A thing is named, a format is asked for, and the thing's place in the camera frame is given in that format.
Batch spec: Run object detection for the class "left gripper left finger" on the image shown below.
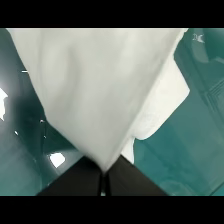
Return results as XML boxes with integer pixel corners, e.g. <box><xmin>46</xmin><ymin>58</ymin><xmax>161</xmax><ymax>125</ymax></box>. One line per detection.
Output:
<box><xmin>36</xmin><ymin>155</ymin><xmax>103</xmax><ymax>197</ymax></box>

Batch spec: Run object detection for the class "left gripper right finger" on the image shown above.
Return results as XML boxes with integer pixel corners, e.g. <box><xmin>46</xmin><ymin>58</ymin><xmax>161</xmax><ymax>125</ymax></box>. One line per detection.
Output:
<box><xmin>105</xmin><ymin>154</ymin><xmax>168</xmax><ymax>197</ymax></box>

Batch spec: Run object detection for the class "white shirt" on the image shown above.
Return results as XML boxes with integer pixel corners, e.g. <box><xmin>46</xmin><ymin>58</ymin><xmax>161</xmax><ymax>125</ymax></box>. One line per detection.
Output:
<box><xmin>6</xmin><ymin>27</ymin><xmax>191</xmax><ymax>173</ymax></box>

